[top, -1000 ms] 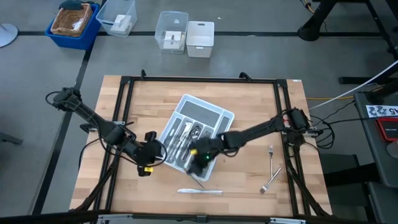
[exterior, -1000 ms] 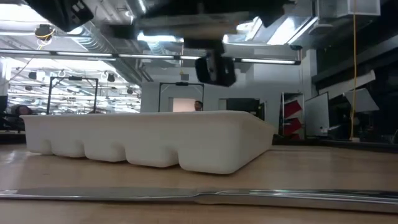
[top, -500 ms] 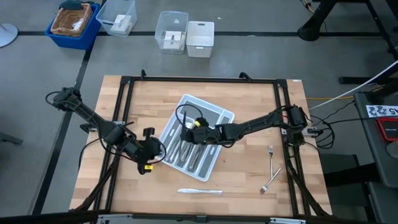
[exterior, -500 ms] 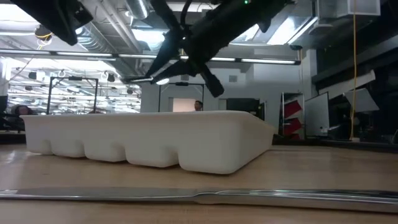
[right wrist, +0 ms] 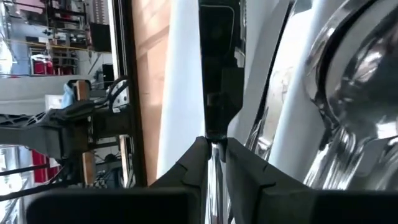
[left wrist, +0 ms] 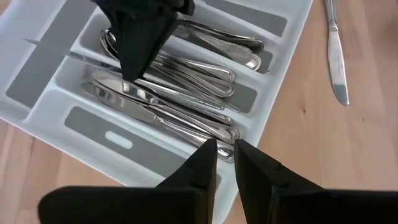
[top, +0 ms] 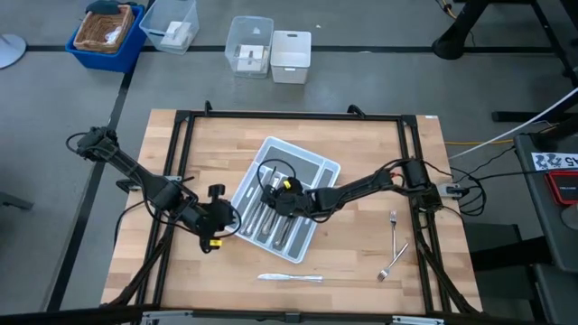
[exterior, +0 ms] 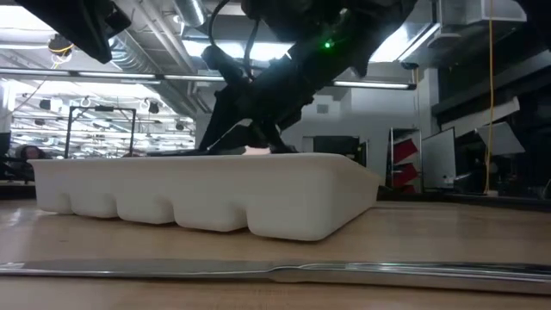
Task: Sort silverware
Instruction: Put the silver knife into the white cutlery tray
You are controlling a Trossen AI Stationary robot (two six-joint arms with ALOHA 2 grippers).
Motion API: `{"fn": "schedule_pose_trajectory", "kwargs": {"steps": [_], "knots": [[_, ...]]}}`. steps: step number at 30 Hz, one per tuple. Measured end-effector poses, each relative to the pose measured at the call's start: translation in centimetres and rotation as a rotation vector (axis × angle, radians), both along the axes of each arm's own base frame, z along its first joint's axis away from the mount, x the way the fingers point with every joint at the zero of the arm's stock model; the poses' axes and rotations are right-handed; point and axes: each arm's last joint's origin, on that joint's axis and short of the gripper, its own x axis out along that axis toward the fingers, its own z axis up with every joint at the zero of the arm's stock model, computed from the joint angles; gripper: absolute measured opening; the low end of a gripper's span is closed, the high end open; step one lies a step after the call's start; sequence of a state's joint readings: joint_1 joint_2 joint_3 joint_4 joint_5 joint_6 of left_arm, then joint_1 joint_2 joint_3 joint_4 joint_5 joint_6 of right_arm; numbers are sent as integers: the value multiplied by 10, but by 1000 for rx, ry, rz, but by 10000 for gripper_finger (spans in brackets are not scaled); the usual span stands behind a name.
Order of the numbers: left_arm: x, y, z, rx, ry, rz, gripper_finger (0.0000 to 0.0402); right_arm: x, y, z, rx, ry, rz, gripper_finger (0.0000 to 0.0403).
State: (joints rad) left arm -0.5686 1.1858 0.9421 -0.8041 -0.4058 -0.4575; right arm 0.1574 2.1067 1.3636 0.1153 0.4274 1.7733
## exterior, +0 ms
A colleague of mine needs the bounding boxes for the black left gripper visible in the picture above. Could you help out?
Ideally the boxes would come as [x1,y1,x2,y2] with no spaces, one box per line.
[15,0,133,65]

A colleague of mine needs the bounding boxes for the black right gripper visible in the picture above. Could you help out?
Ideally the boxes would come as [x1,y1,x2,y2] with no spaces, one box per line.
[197,0,368,155]

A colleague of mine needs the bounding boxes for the white plastic cutlery tray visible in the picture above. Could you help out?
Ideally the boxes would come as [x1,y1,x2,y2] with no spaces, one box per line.
[28,152,382,242]

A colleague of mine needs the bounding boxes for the long ceiling light bar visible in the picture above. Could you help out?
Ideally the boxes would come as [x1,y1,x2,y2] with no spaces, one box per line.
[0,67,418,90]

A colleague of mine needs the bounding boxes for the black monitor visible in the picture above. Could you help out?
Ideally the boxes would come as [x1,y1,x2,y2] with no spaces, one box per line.
[300,135,368,165]

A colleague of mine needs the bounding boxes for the shelf with red bins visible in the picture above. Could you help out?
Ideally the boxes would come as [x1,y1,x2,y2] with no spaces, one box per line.
[389,127,424,195]

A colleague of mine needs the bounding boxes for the person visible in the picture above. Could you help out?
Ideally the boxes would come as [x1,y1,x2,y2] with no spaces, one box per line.
[15,145,44,161]

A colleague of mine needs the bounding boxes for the white board panel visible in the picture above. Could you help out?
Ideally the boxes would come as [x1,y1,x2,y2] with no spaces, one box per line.
[421,127,457,189]

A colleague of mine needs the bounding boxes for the white slanted panel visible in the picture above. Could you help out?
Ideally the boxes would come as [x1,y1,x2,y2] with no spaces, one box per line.
[475,121,526,156]

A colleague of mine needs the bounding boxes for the white ceiling cabinet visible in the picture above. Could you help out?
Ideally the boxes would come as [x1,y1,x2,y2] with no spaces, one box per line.
[438,0,527,25]

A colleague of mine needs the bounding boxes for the hanging yellow cable reel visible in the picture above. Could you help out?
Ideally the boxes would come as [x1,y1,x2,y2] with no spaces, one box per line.
[46,33,79,57]

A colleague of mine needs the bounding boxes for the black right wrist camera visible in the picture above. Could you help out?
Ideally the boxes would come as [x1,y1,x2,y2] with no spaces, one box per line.
[201,44,253,94]

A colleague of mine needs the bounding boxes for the silver round air duct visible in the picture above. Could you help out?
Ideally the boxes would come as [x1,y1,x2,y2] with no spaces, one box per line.
[174,0,208,28]

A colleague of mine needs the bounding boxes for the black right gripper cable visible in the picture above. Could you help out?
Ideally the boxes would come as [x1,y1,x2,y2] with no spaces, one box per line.
[208,0,261,83]

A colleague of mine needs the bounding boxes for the black metal frame stand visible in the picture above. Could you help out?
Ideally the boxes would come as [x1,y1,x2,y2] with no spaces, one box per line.
[64,105,138,159]

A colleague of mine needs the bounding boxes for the yellow hanging cable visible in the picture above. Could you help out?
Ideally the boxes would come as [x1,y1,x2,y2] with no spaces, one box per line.
[484,0,495,195]

